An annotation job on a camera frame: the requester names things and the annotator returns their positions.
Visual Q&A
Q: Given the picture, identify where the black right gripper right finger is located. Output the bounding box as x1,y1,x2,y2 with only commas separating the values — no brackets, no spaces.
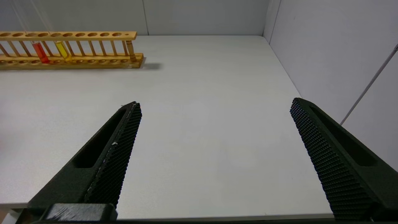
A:
290,98,398,220

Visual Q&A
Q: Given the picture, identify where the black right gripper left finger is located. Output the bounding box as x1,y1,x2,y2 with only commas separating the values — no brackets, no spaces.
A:
28,101,142,220

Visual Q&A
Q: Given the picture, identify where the wooden test tube rack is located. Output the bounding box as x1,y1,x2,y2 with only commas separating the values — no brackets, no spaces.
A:
0,31,144,69

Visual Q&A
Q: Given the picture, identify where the glass test tube yellow pigment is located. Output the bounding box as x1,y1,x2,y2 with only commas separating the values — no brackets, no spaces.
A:
30,0,72,61

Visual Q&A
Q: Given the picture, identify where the glass test tube red pigment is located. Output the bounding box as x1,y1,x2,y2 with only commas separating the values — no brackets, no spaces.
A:
12,0,49,63

